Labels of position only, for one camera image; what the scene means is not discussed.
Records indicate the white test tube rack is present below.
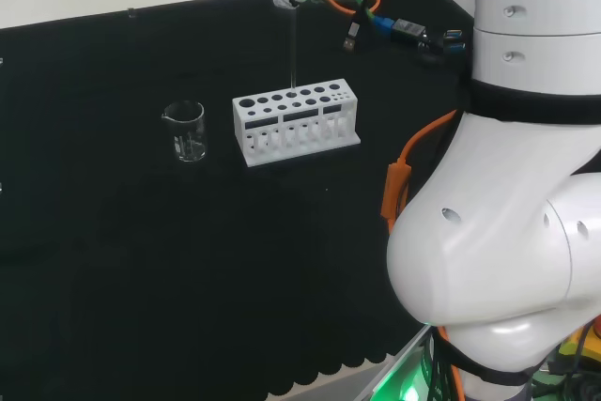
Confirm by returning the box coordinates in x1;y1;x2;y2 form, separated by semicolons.
231;78;362;169

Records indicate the black usb dongle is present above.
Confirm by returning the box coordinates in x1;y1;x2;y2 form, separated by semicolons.
392;18;427;39

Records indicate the black usb hub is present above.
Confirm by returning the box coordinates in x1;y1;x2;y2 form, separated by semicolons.
416;27;470;67

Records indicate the clear glass beaker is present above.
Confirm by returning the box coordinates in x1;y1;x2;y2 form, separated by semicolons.
161;100;208;163

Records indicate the black bench cloth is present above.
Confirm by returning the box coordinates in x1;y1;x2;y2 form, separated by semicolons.
0;0;475;401

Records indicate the black usb plug cable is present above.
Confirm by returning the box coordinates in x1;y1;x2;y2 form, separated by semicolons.
340;0;375;54

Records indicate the pale base plate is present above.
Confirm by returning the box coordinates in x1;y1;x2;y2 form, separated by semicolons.
370;324;452;401

